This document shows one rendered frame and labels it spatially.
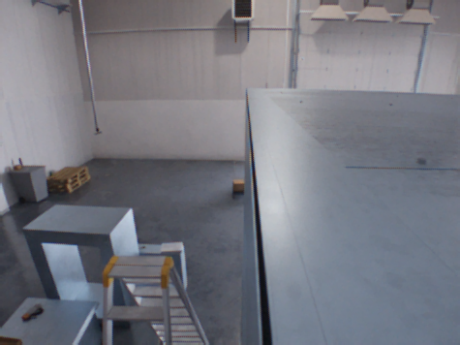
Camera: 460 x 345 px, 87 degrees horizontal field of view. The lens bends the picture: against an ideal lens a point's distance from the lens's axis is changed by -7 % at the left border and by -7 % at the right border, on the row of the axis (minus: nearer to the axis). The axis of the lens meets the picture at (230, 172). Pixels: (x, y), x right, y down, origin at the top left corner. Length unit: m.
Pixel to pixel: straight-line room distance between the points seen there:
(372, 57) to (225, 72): 5.41
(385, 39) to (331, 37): 1.97
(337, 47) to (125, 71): 7.96
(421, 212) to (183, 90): 10.41
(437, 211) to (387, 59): 11.26
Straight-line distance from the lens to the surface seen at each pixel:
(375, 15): 10.49
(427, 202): 0.25
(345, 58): 10.84
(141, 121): 11.19
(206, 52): 10.40
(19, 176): 8.83
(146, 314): 1.61
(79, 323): 3.77
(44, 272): 4.34
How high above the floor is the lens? 3.29
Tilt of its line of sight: 20 degrees down
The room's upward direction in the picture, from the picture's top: straight up
